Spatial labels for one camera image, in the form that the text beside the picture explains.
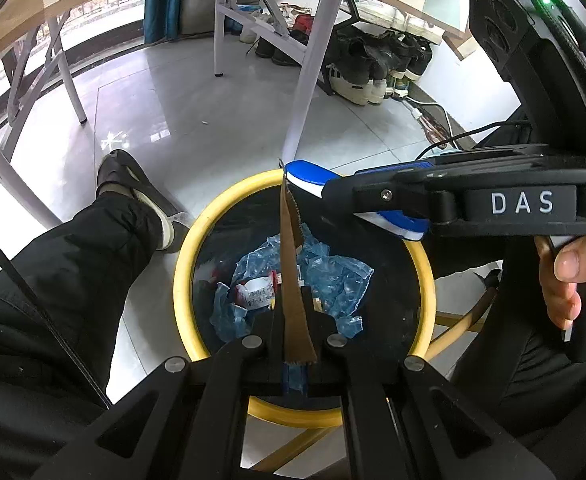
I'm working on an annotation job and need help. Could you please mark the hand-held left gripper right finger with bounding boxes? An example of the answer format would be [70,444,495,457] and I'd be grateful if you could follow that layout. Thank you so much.
[303,302,556,480]

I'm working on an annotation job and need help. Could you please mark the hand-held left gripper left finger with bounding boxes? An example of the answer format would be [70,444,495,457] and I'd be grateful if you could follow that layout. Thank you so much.
[33,305,289,480]

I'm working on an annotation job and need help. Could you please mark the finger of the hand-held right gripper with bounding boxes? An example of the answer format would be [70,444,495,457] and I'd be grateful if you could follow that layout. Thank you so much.
[284,159,456,200]
[321,170,461,242]

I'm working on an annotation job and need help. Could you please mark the brown paper strip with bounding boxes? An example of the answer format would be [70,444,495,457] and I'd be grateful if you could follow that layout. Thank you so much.
[278,159,320,366]

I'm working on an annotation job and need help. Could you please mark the yellow-rimmed black trash bin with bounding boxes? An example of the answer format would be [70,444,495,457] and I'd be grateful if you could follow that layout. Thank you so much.
[173,169,435,428]

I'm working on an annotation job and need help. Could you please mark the person's right hand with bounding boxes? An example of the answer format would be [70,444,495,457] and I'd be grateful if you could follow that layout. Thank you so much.
[533,235,586,331]

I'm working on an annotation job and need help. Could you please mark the red white snack wrapper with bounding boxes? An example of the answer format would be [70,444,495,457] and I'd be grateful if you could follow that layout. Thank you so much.
[233,270,281,311]

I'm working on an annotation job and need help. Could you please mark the crumpled blue plastic bag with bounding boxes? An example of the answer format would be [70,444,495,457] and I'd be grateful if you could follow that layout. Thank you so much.
[209,222,375,397]

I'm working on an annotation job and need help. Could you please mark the white table leg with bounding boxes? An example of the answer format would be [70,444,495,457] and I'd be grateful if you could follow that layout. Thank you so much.
[282,0,346,161]
[0,110,61,228]

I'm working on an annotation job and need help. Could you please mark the pile of shoes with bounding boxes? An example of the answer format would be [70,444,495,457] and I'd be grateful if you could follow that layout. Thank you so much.
[238,2,434,106]

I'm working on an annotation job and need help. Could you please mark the red bag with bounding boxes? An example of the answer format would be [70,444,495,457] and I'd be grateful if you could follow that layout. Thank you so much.
[293,14,319,36]

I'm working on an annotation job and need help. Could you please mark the person's left shoe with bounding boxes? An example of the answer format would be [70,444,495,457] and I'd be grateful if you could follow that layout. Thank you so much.
[95,149,191,253]

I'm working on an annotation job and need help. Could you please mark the person's left leg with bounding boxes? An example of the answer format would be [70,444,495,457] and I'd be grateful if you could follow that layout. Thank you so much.
[0,192,166,461]

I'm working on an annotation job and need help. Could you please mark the teal curtain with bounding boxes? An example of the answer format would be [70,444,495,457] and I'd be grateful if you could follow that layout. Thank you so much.
[144,0,181,46]

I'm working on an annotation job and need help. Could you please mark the copper wire bundle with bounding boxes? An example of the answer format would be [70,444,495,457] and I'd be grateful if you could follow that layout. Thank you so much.
[420,112,449,142]

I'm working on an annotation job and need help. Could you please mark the thin black cable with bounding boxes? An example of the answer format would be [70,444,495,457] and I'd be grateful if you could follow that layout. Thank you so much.
[415,120,531,161]

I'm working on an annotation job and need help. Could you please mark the tan chair frame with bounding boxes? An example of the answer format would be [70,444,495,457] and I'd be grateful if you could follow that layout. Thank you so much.
[253,285,499,471]

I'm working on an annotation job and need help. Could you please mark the white folding table frame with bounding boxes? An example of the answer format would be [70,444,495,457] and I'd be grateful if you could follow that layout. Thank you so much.
[213,0,309,78]

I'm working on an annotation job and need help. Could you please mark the black braided cable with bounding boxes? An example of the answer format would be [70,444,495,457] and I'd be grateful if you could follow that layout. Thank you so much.
[0,220,114,406]

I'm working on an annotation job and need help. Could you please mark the grey folding table frame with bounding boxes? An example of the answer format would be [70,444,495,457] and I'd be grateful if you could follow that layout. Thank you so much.
[0,15,88,156]

